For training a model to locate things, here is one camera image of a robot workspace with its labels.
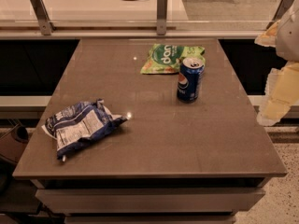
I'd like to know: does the blue chip bag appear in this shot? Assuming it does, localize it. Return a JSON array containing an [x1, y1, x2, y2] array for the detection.
[[42, 99, 128, 161]]

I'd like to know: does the metal railing bracket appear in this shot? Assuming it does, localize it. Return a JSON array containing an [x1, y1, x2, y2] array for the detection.
[[156, 0, 168, 35], [30, 0, 54, 35], [266, 0, 295, 28]]

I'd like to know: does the middle metal railing bracket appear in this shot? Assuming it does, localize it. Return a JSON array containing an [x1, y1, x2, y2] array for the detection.
[[156, 0, 168, 35]]

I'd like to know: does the green chip bag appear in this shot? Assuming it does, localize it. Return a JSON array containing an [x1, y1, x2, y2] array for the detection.
[[140, 44, 205, 75]]

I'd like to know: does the blue Pepsi can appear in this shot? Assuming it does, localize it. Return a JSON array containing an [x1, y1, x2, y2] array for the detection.
[[177, 57, 205, 103]]

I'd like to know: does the left metal railing bracket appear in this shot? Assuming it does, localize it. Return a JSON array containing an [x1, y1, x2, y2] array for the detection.
[[30, 0, 54, 35]]

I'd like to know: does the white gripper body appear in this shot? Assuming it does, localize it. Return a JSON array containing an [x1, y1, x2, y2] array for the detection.
[[276, 0, 299, 62]]

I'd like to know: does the right metal railing bracket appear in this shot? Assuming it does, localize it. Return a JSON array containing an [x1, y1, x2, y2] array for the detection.
[[266, 0, 295, 28]]

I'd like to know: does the grey table drawer unit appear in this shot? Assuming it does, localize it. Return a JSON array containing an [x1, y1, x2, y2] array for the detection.
[[36, 188, 265, 224]]

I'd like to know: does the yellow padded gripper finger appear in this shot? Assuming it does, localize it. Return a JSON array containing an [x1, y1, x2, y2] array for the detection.
[[254, 21, 279, 48], [257, 62, 299, 126]]

